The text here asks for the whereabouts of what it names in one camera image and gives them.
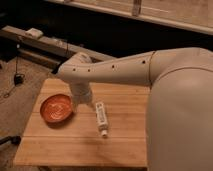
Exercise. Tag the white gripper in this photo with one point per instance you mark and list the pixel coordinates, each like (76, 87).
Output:
(81, 94)

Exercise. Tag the white bottle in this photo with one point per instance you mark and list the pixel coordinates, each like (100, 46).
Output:
(101, 119)

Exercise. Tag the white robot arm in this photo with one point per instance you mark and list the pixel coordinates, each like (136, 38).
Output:
(179, 119)

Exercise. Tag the orange ceramic bowl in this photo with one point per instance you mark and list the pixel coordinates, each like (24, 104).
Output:
(56, 108)

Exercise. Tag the wooden board table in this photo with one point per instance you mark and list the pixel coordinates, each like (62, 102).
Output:
(77, 142)

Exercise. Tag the wooden beam on floor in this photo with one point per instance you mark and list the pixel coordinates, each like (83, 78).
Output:
(46, 51)

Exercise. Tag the black object at left edge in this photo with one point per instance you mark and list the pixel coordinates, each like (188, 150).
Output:
(15, 140)

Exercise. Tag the white block on beam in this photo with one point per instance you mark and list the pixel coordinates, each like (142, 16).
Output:
(35, 33)

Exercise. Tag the wooden ledge at top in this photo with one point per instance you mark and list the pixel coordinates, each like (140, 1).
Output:
(193, 15)

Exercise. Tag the black power adapter with cable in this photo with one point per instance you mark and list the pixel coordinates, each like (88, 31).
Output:
(18, 80)

